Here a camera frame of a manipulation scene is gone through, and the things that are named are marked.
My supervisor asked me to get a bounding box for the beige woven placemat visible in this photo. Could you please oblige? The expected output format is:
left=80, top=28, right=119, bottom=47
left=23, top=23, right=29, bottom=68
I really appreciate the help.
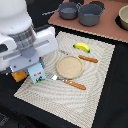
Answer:
left=14, top=31, right=115, bottom=128

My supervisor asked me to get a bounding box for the yellow banana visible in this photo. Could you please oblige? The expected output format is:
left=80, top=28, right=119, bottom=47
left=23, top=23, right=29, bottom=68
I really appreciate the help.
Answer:
left=73, top=43, right=90, bottom=53

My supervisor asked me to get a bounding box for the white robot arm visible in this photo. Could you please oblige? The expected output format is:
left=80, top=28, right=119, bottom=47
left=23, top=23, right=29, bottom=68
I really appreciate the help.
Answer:
left=0, top=0, right=58, bottom=74

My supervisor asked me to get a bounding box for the grey saucepan with long handle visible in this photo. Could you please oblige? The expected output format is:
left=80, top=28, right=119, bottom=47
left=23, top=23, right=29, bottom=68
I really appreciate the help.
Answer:
left=43, top=2, right=81, bottom=20

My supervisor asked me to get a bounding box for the orange bread loaf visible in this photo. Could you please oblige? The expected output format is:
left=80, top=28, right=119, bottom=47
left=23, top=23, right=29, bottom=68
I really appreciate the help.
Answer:
left=12, top=71, right=27, bottom=82

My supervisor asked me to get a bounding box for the beige bowl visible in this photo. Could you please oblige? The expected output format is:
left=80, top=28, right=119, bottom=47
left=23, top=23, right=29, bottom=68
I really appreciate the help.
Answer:
left=119, top=5, right=128, bottom=30

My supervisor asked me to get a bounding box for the salmon pink table mat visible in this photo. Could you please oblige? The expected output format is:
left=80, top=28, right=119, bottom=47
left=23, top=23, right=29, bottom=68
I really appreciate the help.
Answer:
left=48, top=0, right=128, bottom=43

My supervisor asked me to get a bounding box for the dark grey cooking pot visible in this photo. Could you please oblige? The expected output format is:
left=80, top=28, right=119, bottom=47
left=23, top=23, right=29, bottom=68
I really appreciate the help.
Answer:
left=78, top=4, right=106, bottom=26

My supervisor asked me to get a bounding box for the knife with orange handle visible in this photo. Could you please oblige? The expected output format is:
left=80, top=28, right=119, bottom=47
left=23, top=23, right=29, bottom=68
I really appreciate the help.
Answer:
left=58, top=50, right=98, bottom=63

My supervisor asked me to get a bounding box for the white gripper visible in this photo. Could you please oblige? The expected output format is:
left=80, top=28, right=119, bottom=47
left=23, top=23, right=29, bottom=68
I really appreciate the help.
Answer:
left=0, top=26, right=58, bottom=74

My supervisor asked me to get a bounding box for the fork with orange handle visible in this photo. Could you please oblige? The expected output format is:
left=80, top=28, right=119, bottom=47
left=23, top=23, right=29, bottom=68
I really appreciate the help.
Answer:
left=46, top=73, right=86, bottom=90

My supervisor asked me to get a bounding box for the small white milk carton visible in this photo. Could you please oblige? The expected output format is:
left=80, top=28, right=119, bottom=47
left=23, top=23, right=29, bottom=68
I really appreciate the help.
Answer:
left=28, top=62, right=46, bottom=84

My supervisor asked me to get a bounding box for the round beige plate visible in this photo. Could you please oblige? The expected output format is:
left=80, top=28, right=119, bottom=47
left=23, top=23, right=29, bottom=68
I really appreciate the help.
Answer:
left=56, top=55, right=84, bottom=79

